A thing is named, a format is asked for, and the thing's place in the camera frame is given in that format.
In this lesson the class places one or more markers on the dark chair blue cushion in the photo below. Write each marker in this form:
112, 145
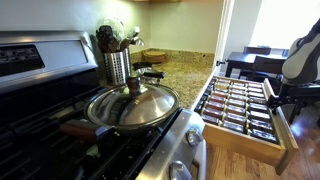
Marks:
296, 111

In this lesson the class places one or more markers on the perforated steel utensil holder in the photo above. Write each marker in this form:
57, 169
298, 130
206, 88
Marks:
128, 63
115, 68

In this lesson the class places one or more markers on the silver stove knob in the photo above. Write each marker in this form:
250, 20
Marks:
178, 170
194, 137

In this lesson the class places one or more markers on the white door frame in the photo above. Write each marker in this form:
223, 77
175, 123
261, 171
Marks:
224, 33

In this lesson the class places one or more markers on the wooden bowl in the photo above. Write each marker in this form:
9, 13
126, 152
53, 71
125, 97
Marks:
154, 56

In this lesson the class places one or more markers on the small labelled spice jar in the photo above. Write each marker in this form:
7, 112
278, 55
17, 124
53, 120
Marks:
258, 107
223, 80
264, 136
260, 115
219, 93
217, 99
222, 84
255, 89
233, 126
210, 119
256, 94
236, 110
255, 85
238, 96
237, 102
235, 118
239, 87
213, 113
238, 91
215, 105
261, 125
221, 88
239, 83

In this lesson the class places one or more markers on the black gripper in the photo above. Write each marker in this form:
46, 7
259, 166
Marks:
300, 91

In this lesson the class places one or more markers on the black door frame latch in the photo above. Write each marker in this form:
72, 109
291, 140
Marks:
220, 62

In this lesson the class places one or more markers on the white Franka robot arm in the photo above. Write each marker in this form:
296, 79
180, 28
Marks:
300, 63

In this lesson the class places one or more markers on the stainless steel gas range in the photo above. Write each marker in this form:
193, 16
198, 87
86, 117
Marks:
66, 56

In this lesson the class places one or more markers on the bright window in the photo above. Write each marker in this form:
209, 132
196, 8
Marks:
280, 23

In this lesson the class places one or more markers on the dark wooden spatula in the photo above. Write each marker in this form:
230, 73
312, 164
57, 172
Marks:
106, 38

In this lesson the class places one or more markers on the small black pan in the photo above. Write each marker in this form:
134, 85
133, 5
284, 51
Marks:
141, 65

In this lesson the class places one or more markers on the dark wooden dining table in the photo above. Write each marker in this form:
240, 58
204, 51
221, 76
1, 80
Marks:
240, 59

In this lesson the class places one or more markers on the steel serving spoon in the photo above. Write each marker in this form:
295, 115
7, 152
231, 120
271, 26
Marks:
136, 35

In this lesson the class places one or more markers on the wooden spice drawer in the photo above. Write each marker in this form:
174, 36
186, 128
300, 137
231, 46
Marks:
246, 146

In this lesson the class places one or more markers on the steel wok lid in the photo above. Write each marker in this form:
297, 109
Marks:
146, 105

